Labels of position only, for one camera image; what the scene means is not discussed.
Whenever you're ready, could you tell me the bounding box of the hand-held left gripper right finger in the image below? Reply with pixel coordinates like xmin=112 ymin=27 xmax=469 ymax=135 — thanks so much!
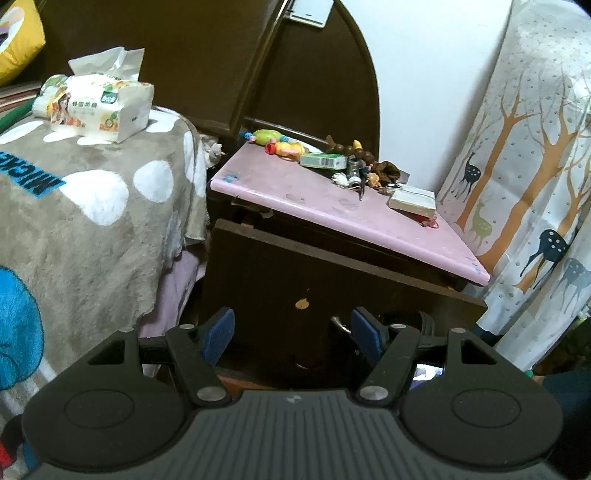
xmin=350 ymin=307 xmax=502 ymax=409

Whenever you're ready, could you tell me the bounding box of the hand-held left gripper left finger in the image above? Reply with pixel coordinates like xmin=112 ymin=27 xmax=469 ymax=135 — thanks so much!
xmin=88 ymin=307 xmax=235 ymax=408

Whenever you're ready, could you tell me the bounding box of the dark wooden drawer curved handle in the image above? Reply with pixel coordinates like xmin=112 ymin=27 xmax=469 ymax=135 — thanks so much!
xmin=199 ymin=219 xmax=488 ymax=385

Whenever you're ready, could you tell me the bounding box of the dark wooden nightstand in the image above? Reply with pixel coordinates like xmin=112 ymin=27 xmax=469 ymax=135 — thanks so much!
xmin=198 ymin=138 xmax=491 ymax=388

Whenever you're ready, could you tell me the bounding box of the beige flat box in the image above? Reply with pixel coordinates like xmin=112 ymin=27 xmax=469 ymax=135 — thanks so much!
xmin=387 ymin=185 xmax=437 ymax=218

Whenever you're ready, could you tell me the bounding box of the brown pouch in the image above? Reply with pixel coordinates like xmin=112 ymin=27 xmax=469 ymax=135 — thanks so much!
xmin=369 ymin=161 xmax=403 ymax=186

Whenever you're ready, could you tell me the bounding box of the grey spotted fleece blanket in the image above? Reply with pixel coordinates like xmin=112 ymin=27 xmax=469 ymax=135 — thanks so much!
xmin=0 ymin=105 xmax=209 ymax=476

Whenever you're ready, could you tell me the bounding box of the green and white box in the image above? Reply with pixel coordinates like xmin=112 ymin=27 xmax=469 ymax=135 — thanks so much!
xmin=299 ymin=152 xmax=348 ymax=171

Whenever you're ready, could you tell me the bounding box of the orange and pink toy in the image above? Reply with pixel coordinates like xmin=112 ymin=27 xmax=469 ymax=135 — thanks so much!
xmin=265 ymin=141 xmax=308 ymax=160

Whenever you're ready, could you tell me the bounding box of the green and yellow toy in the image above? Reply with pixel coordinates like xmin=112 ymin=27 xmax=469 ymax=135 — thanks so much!
xmin=239 ymin=129 xmax=297 ymax=145

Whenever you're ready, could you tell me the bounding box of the dark blue cloth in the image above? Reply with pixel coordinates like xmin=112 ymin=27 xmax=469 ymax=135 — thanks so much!
xmin=542 ymin=371 xmax=591 ymax=462

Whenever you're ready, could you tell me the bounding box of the deer print wardrobe cover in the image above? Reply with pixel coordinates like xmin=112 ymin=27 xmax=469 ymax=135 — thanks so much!
xmin=436 ymin=0 xmax=591 ymax=371

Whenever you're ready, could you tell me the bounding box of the soft tissue pack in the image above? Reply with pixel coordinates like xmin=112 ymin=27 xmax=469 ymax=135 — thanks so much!
xmin=48 ymin=46 xmax=155 ymax=144

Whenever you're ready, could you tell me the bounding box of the dark wooden headboard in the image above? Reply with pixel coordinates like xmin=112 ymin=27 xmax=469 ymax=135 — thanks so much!
xmin=37 ymin=0 xmax=380 ymax=158

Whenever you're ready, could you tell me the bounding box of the green rod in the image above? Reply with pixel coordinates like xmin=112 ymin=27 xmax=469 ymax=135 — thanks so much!
xmin=0 ymin=104 xmax=38 ymax=134

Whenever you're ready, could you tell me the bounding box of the striped bedding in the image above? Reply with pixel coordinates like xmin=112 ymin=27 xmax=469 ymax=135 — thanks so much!
xmin=0 ymin=80 xmax=45 ymax=117

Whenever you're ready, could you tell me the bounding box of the yellow pillow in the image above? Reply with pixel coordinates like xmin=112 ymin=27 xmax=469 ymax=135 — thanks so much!
xmin=0 ymin=0 xmax=47 ymax=86

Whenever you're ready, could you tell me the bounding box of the brown wooden bead bracelet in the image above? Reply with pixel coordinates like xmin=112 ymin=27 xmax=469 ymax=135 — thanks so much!
xmin=325 ymin=135 xmax=378 ymax=167

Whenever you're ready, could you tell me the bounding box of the white wall switch panel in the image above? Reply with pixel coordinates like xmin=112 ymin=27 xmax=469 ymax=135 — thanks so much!
xmin=285 ymin=0 xmax=334 ymax=29

